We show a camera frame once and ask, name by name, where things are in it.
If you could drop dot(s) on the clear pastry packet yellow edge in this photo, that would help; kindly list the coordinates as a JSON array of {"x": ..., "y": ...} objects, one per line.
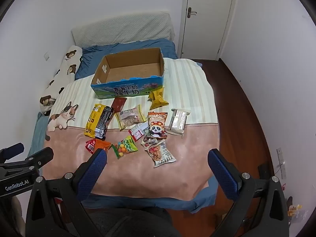
[{"x": 129, "y": 118}]

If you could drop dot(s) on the colourful small items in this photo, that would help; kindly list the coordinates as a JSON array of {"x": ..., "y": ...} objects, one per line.
[{"x": 293, "y": 207}]

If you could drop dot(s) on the grey white pillow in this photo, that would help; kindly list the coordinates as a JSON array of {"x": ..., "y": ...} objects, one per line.
[{"x": 123, "y": 27}]

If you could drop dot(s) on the red and white snack packet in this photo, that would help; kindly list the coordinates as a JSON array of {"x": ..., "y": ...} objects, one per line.
[{"x": 136, "y": 132}]

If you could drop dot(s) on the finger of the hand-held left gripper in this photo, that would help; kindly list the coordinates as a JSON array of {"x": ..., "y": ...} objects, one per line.
[
  {"x": 42, "y": 155},
  {"x": 12, "y": 150}
]

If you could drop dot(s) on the white silver snack packet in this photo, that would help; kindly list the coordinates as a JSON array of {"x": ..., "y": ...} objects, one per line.
[{"x": 178, "y": 121}]

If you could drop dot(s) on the person's dark trousers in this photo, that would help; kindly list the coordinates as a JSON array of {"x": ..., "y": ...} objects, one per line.
[{"x": 133, "y": 223}]

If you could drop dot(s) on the small red snack packet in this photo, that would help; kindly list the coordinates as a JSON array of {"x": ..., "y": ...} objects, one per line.
[{"x": 90, "y": 145}]

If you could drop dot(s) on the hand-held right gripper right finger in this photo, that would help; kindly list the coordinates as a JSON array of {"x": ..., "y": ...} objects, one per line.
[{"x": 222, "y": 175}]

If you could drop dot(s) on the plain orange snack packet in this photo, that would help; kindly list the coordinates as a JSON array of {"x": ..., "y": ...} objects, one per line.
[{"x": 102, "y": 144}]

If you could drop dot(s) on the green candy packet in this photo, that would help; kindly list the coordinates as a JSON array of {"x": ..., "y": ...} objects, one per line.
[{"x": 126, "y": 147}]

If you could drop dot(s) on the bear print long pillow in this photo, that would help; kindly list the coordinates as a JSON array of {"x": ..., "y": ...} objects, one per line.
[{"x": 65, "y": 71}]

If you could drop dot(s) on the white granola snack packet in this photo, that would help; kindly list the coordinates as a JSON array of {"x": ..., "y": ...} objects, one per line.
[{"x": 160, "y": 154}]

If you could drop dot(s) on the blue bed sheet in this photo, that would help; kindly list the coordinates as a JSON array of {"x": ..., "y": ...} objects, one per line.
[{"x": 91, "y": 56}]

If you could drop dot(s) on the white door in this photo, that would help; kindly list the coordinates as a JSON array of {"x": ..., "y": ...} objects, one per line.
[{"x": 209, "y": 19}]

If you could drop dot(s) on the panda print snack packet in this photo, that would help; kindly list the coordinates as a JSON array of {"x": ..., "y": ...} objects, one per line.
[{"x": 157, "y": 129}]

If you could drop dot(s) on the white wall socket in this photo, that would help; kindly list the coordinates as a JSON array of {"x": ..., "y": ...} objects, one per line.
[{"x": 46, "y": 55}]

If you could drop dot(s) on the yellow and black snack packet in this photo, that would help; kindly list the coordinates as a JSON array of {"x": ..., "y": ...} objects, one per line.
[{"x": 94, "y": 119}]

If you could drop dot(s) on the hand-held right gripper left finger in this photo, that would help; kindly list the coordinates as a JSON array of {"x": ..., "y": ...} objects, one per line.
[{"x": 93, "y": 170}]

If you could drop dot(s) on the dark red snack packet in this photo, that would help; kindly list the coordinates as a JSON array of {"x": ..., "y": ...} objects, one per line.
[{"x": 119, "y": 103}]

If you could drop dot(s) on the white wall power strip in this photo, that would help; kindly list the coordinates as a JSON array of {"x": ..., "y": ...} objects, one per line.
[{"x": 281, "y": 163}]

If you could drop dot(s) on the cardboard box blue print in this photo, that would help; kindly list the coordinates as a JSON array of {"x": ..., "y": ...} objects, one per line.
[{"x": 138, "y": 64}]

